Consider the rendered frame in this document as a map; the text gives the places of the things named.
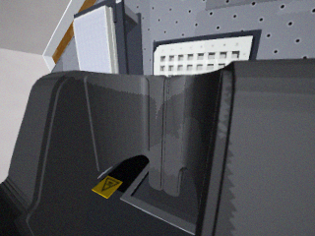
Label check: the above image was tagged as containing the grey well plate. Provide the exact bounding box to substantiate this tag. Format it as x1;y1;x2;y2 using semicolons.
154;35;253;77

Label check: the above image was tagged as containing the grey perforated base plate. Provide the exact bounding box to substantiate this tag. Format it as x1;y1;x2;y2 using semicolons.
50;0;315;75

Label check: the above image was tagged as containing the white rectangular plate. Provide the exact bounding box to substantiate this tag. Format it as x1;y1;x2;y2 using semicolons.
73;5;119;74

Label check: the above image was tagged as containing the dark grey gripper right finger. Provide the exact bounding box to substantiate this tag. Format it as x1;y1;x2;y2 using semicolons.
163;58;315;236

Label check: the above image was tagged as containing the dark grey rectangular frame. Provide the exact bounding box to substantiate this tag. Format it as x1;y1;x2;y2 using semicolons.
74;0;144;75

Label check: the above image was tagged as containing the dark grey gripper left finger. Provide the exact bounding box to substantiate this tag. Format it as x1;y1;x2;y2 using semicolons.
0;70;171;236

